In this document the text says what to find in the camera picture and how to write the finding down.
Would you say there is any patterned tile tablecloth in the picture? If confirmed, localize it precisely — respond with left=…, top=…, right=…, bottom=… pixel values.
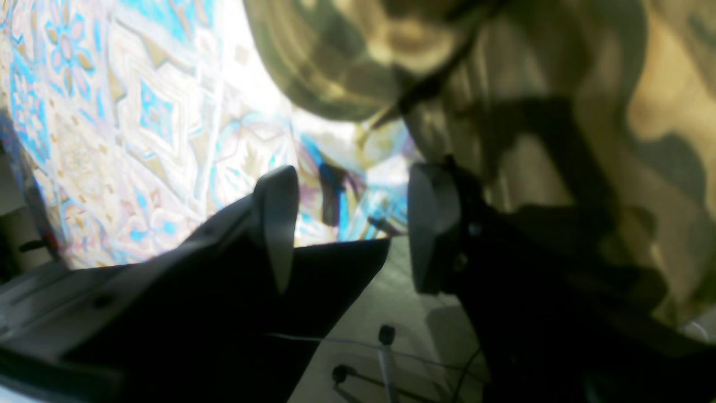
left=2, top=1, right=422, bottom=269

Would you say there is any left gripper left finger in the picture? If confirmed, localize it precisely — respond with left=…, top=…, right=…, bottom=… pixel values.
left=2, top=166, right=390, bottom=402

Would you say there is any camouflage T-shirt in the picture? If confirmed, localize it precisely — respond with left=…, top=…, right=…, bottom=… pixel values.
left=244, top=1, right=715, bottom=326

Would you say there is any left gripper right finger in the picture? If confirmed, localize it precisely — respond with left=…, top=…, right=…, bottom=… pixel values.
left=407, top=163, right=714, bottom=402

